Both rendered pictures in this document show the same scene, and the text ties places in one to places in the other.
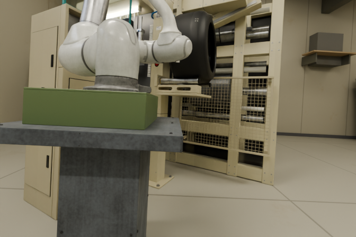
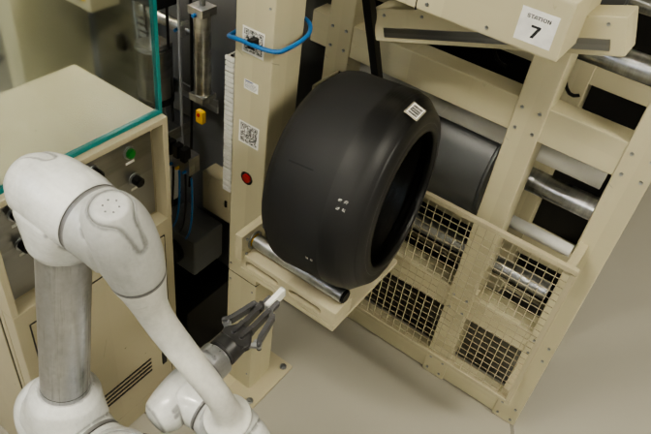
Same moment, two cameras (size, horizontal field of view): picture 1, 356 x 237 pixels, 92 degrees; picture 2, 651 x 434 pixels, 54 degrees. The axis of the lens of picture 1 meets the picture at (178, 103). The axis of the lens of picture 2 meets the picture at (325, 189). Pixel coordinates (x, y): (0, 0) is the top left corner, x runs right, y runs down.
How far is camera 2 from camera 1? 156 cm
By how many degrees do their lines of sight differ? 39
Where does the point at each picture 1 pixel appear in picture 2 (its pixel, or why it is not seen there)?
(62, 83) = (19, 341)
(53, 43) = not seen: outside the picture
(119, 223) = not seen: outside the picture
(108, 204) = not seen: outside the picture
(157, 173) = (249, 376)
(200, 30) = (347, 239)
